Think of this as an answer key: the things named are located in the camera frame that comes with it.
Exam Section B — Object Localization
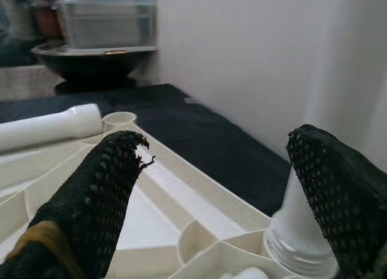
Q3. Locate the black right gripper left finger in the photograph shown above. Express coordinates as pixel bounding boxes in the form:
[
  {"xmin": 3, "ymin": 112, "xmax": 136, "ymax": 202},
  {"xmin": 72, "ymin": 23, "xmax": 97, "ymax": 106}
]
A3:
[{"xmin": 0, "ymin": 130, "xmax": 151, "ymax": 279}]

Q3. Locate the white plastic table top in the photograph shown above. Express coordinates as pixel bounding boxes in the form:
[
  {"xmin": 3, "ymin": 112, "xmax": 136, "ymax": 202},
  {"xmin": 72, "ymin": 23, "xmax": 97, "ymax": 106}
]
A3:
[{"xmin": 0, "ymin": 111, "xmax": 339, "ymax": 279}]

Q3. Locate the black tablecloth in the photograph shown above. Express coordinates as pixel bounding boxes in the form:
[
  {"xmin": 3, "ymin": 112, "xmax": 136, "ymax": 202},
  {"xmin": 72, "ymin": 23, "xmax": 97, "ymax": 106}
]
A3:
[{"xmin": 0, "ymin": 84, "xmax": 293, "ymax": 218}]

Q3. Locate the black bag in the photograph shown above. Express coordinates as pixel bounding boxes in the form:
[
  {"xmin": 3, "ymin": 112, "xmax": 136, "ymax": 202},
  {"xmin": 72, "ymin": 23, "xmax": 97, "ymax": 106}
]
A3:
[{"xmin": 0, "ymin": 0, "xmax": 47, "ymax": 67}]

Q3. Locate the beige cloth covered bench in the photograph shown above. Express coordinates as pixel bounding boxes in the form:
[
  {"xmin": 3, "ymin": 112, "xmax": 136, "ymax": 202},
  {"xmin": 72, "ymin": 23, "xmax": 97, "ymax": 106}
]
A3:
[{"xmin": 0, "ymin": 64, "xmax": 66, "ymax": 101}]

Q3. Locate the black wok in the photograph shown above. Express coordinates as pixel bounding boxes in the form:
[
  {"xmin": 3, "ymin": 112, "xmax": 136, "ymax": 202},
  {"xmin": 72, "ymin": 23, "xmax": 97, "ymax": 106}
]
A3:
[{"xmin": 30, "ymin": 45, "xmax": 158, "ymax": 80}]

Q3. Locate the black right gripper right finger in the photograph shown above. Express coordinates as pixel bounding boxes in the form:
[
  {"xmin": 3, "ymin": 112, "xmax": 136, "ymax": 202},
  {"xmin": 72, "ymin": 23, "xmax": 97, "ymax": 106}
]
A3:
[{"xmin": 285, "ymin": 123, "xmax": 387, "ymax": 279}]

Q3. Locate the clear plastic storage box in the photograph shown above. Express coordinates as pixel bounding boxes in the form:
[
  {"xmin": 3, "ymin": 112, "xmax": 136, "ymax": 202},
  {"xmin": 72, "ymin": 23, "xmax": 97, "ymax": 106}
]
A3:
[{"xmin": 57, "ymin": 0, "xmax": 158, "ymax": 50}]

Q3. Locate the yellow rubber band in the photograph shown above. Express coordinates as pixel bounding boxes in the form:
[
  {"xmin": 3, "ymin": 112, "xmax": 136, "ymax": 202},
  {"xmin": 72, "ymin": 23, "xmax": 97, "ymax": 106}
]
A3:
[{"xmin": 4, "ymin": 221, "xmax": 87, "ymax": 279}]

